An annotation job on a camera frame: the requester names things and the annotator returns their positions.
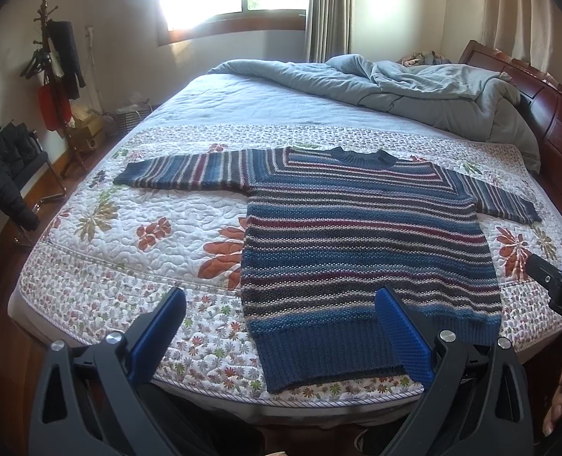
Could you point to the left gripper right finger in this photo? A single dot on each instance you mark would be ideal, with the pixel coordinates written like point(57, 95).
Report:
point(475, 397)

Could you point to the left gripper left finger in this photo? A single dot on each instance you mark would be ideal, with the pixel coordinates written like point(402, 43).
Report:
point(86, 401)

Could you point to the blue striped knit sweater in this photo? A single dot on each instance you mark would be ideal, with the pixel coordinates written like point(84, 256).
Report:
point(326, 229)

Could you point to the black chair with clothes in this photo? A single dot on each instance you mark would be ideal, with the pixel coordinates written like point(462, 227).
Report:
point(21, 156)

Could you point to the dark wooden headboard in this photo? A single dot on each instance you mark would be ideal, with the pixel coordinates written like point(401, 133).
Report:
point(541, 108)

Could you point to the floral quilted bedspread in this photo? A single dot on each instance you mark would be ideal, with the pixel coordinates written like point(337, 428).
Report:
point(112, 252)

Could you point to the grey-blue rumpled duvet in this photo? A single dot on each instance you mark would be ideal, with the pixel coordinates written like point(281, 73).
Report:
point(469, 102)

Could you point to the patterned pillow by headboard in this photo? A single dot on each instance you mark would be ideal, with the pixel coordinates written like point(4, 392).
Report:
point(423, 59)

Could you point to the cardboard box on floor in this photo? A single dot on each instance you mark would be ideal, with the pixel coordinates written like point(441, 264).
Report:
point(86, 128)

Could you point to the white basket on floor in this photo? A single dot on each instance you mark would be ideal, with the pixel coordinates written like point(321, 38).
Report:
point(130, 116)

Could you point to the red bag on rack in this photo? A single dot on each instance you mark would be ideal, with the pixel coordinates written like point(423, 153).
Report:
point(54, 106)

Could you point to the wooden coat rack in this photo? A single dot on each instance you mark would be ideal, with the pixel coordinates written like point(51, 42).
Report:
point(42, 63)

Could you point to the grey window curtain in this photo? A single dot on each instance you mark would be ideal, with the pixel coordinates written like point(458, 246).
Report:
point(328, 29)

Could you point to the black jacket on rack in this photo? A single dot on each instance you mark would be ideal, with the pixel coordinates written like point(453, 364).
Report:
point(62, 36)

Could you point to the beige pleated wall curtain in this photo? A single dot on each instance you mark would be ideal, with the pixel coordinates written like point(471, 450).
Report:
point(528, 30)

